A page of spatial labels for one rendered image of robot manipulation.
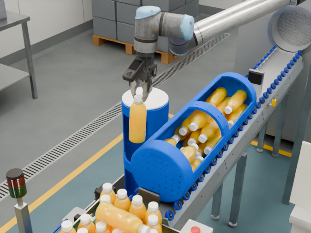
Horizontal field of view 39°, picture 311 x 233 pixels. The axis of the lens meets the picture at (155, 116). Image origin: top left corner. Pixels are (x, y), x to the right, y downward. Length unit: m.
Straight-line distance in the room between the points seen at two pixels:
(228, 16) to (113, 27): 4.19
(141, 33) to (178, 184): 0.65
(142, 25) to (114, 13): 4.17
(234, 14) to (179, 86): 3.28
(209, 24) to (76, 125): 2.77
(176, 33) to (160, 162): 0.55
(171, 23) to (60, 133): 2.77
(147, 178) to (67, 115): 2.67
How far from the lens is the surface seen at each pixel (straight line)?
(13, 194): 1.77
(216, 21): 1.81
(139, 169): 1.97
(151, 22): 1.66
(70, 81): 5.23
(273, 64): 3.46
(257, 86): 2.98
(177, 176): 1.87
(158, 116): 2.56
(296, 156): 3.30
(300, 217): 1.82
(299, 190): 1.83
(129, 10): 5.69
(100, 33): 6.10
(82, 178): 3.69
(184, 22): 1.65
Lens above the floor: 2.30
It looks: 31 degrees down
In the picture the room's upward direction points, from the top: 1 degrees clockwise
